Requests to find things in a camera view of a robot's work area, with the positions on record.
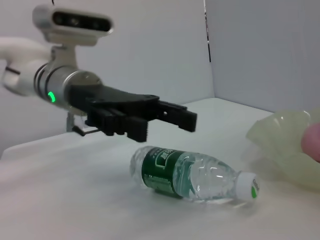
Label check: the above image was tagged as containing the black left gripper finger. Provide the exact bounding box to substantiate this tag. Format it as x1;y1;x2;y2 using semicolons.
156;99;198;133
84;107;150;143

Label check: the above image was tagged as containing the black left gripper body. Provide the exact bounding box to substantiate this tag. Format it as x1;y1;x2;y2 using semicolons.
65;84;161;119

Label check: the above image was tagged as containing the clear green-label water bottle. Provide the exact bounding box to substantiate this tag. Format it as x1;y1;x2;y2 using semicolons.
129;145;262;204

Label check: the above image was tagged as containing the pink peach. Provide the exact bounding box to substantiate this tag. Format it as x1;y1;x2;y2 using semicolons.
301;123;320;163

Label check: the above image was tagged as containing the green glass fruit plate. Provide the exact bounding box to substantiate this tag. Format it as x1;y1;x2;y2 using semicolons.
244;106;320;193

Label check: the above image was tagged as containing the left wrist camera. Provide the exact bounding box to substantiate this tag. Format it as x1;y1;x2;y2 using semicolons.
32;4;115;47

